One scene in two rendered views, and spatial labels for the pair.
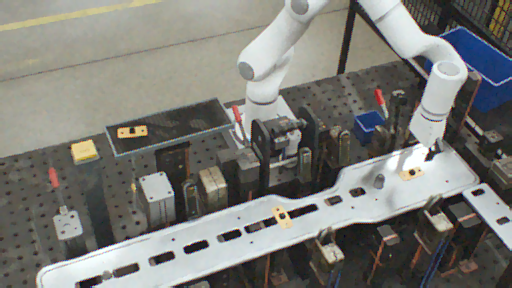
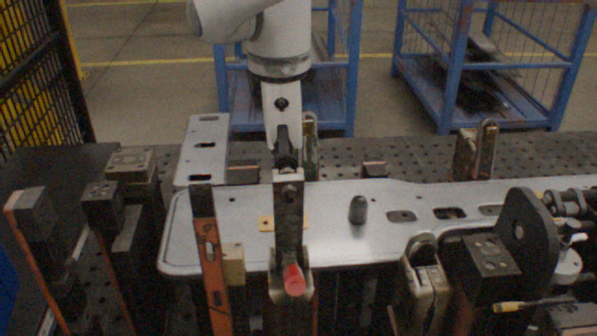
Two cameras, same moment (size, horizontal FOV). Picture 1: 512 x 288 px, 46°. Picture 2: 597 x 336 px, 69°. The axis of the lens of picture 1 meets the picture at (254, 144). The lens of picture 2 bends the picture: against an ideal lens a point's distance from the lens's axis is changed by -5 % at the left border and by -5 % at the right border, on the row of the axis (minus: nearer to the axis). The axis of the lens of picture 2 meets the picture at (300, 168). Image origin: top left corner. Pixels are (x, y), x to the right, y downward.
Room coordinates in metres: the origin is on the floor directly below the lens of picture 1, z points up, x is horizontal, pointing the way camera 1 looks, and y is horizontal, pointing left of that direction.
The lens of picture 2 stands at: (1.85, -0.27, 1.51)
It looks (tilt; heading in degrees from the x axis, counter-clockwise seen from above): 34 degrees down; 202
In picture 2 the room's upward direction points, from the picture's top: straight up
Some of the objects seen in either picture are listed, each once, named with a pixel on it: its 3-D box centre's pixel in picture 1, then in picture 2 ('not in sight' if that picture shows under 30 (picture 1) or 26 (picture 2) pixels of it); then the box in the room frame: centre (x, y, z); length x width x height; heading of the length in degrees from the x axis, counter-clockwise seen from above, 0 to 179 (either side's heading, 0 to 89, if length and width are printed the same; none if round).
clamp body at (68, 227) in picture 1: (78, 260); not in sight; (0.99, 0.51, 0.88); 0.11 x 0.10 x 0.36; 27
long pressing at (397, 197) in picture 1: (277, 222); (548, 204); (1.09, -0.08, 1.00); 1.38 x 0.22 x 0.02; 117
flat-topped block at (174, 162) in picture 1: (173, 176); not in sight; (1.30, 0.26, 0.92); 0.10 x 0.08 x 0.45; 117
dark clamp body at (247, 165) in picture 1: (244, 196); not in sight; (1.27, 0.02, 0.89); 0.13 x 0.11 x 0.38; 27
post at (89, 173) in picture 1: (95, 200); not in sight; (1.19, 0.49, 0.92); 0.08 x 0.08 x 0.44; 27
